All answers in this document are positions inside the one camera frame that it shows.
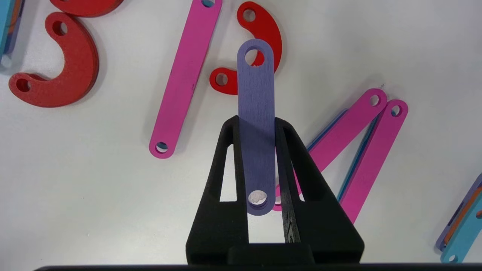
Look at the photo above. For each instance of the purple short bar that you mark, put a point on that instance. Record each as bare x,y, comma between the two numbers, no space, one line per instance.
257,113

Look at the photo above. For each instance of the blue flat bar with holes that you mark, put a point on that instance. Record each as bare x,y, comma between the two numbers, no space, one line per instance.
7,22
467,226

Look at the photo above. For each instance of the red curved letter piece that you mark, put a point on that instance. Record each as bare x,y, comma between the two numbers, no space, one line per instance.
86,7
79,67
269,26

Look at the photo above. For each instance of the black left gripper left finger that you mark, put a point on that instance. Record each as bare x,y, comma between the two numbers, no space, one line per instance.
214,229

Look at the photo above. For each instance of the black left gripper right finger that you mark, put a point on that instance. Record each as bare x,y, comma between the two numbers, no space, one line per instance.
324,229

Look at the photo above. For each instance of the pink bar with holes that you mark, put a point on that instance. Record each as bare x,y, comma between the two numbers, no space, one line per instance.
188,75
346,128
376,158

